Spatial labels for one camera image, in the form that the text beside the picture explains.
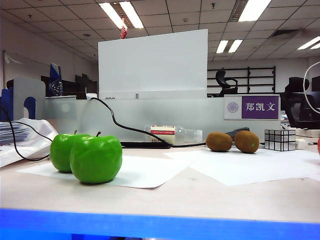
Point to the green plastic apple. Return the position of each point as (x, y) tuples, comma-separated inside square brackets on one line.
[(60, 152), (95, 160)]

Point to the brown kiwi with green mark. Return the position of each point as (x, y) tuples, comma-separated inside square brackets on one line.
[(246, 141)]

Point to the orange red toy fruit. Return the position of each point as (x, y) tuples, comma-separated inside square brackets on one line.
[(319, 146)]

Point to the frosted glass desk partition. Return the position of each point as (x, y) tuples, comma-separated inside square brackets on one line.
[(150, 112)]

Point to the clear bottle with red label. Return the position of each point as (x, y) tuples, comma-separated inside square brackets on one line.
[(185, 135)]

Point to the flat black keyboard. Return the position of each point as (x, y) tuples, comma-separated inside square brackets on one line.
[(140, 145)]

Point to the white paper sheet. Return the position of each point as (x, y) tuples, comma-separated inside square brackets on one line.
[(150, 170), (250, 167)]

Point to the large white board panel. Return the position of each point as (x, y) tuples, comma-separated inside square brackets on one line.
[(152, 65)]

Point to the plain brown fuzzy kiwi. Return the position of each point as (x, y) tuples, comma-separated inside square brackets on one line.
[(219, 141)]

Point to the grey stapler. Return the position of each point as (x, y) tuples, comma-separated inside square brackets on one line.
[(240, 129)]

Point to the dark background cabinet row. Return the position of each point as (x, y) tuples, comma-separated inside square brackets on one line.
[(85, 83)]

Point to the red hanging ornament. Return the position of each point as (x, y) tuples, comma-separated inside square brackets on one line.
[(123, 32)]

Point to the purple white name plate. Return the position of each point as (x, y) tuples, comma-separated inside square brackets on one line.
[(260, 107)]

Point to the double tube ceiling light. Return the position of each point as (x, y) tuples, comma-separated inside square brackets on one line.
[(228, 46), (120, 15), (310, 43)]

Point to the blue front bar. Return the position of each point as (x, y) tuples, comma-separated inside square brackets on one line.
[(150, 225)]

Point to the blue crystal trophy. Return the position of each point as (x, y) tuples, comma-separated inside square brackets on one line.
[(55, 75)]

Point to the silver mirror cube puzzle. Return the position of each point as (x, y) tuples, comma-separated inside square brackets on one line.
[(280, 140)]

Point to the grey blue file holder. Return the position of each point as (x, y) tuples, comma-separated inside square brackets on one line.
[(25, 87)]

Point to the black mesh office chair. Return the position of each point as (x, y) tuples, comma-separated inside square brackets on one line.
[(297, 87)]

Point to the small white adapter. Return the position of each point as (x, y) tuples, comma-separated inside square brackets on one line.
[(302, 143)]

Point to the single panel ceiling light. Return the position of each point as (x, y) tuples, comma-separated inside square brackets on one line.
[(253, 10)]

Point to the stack of printed papers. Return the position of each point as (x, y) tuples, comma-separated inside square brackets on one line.
[(12, 132)]

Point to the ceiling air vent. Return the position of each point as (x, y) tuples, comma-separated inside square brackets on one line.
[(285, 33)]

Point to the black wall shelf rack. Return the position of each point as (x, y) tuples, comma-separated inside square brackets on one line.
[(248, 75)]

